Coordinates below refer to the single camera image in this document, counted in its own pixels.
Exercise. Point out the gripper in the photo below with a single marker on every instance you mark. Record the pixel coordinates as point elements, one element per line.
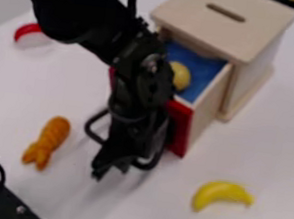
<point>133,133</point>

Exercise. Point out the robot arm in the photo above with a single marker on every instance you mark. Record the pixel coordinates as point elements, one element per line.
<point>76,9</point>

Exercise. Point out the drawer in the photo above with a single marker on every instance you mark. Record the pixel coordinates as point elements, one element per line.
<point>197,87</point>

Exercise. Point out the orange toy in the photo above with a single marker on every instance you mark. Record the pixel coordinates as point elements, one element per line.
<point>49,140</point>

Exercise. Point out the yellow toy banana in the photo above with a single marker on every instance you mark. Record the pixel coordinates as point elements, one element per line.
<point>220,194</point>

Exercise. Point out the yellow toy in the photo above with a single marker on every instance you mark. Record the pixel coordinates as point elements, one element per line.
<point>180,76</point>

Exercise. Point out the red toy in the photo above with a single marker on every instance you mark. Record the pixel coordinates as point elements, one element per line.
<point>25,31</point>

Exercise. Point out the cabinet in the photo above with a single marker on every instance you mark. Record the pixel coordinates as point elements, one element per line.
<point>236,28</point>

